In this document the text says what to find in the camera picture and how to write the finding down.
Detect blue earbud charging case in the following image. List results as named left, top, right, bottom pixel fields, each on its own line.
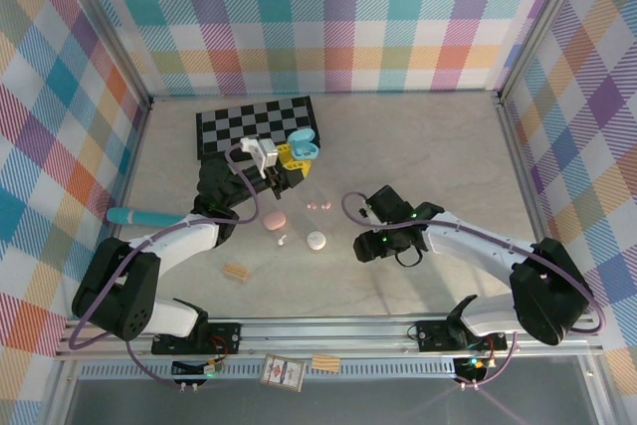
left=287, top=128, right=320, bottom=162

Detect pink earbud charging case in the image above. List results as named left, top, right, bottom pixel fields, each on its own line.
left=262, top=212, right=292, bottom=233

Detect black grey chessboard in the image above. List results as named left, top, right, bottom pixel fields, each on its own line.
left=194, top=95, right=322, bottom=168

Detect ridged wooden block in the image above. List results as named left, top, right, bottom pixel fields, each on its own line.
left=221, top=262, right=251, bottom=285
left=310, top=353, right=341, bottom=373

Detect teal cylindrical tube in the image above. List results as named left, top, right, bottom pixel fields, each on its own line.
left=106, top=207, right=187, bottom=229

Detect small controller board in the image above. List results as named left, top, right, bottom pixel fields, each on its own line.
left=453, top=354, right=494, bottom=382
left=171, top=357, right=224, bottom=380

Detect playing card box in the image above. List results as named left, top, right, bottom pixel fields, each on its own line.
left=259, top=352, right=307, bottom=392

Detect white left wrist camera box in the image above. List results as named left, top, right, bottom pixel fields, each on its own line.
left=239, top=136, right=281, bottom=171

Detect purple cable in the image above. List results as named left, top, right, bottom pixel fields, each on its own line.
left=68, top=144, right=266, bottom=391
left=340, top=190, right=607, bottom=389

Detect thin black cable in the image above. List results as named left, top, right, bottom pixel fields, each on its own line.
left=394, top=244, right=425, bottom=269

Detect aluminium side rail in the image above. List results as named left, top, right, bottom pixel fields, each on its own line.
left=44, top=99, right=153, bottom=425
left=495, top=94, right=616, bottom=425

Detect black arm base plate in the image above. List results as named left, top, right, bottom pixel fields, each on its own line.
left=414, top=319, right=510, bottom=352
left=150, top=321, right=244, bottom=355

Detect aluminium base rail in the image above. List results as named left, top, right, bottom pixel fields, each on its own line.
left=53, top=316, right=607, bottom=360

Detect aluminium frame post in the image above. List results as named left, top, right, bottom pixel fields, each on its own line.
left=58, top=0, right=154, bottom=110
left=495, top=0, right=596, bottom=103

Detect slotted metal cable duct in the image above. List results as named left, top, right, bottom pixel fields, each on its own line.
left=79, top=362, right=462, bottom=380

